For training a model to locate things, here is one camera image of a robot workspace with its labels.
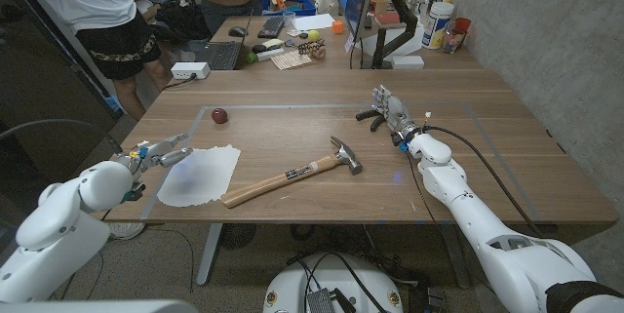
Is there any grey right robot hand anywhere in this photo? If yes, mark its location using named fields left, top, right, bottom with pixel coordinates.
left=370, top=84, right=420, bottom=147

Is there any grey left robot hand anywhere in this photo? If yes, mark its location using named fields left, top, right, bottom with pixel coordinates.
left=116, top=133, right=194, bottom=182

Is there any black hand grip strengthener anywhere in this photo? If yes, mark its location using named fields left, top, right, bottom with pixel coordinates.
left=355, top=107, right=387, bottom=133

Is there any white paper towel sheet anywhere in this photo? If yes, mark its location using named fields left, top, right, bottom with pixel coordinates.
left=156, top=144, right=242, bottom=209

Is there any white rectangular box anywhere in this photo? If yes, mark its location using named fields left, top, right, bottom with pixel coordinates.
left=391, top=54, right=426, bottom=70

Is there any white sneaker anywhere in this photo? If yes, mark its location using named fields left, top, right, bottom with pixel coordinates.
left=105, top=221, right=146, bottom=242

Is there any white power strip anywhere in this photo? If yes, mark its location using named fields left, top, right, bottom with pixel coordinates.
left=170, top=61, right=212, bottom=81

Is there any small glass jar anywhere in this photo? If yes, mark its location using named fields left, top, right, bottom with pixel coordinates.
left=442, top=28, right=464, bottom=55

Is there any white wipes canister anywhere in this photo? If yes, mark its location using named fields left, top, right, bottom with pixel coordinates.
left=421, top=1, right=455, bottom=51

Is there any wooden spool toy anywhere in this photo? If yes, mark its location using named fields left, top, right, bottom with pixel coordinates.
left=296, top=39, right=327, bottom=59

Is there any grey table leg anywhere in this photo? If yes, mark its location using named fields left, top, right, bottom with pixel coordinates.
left=195, top=223, right=224, bottom=287
left=438, top=224, right=472, bottom=290

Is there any wooden slat mat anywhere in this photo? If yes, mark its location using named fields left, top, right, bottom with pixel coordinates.
left=270, top=50, right=313, bottom=71

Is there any black round floor fan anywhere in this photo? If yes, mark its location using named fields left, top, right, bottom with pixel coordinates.
left=218, top=223, right=257, bottom=251

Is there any black laptop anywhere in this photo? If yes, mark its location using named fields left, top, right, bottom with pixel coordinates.
left=187, top=8, right=254, bottom=71

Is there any black backpack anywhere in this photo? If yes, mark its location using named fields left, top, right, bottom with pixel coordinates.
left=155, top=3, right=214, bottom=44

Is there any white bar block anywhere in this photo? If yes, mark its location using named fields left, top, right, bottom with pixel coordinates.
left=256, top=47, right=286, bottom=62

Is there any dark brown partition panel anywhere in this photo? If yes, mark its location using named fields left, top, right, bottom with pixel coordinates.
left=0, top=0, right=123, bottom=192

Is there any blue plastic bin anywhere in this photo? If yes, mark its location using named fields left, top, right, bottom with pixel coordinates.
left=261, top=0, right=318, bottom=17

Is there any black keyboard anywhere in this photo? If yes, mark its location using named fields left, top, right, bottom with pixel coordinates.
left=256, top=14, right=286, bottom=39

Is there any person in white shirt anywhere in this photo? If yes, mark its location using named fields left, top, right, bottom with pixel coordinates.
left=7, top=0, right=172, bottom=122

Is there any white robot torso base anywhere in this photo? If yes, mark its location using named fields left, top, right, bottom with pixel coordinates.
left=262, top=253, right=405, bottom=313

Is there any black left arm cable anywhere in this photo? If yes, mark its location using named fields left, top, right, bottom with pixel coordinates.
left=0, top=118, right=124, bottom=154

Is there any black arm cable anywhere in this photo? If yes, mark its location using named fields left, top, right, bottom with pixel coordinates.
left=421, top=125, right=543, bottom=240
left=0, top=118, right=124, bottom=154

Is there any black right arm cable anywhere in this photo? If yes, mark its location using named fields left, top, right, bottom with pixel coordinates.
left=421, top=125, right=543, bottom=240

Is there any wooden handle claw hammer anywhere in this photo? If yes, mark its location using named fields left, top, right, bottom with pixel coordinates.
left=220, top=136, right=364, bottom=210

